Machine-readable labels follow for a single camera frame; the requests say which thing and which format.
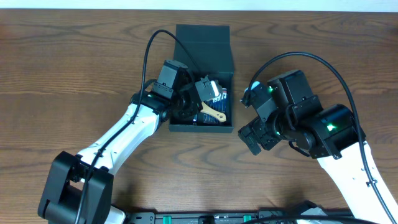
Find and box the silver combination wrench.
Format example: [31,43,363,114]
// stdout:
[193,114,198,126]

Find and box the orange scraper wooden handle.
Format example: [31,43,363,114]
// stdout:
[200,101,227,123]

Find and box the precision screwdriver set case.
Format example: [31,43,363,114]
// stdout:
[200,88,228,125]

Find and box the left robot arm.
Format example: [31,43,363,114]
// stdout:
[37,77,223,223]

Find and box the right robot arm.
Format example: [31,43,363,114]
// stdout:
[238,91,397,223]

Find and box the black open gift box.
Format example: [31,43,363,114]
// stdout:
[169,24,234,133]

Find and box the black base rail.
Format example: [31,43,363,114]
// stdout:
[124,210,286,224]

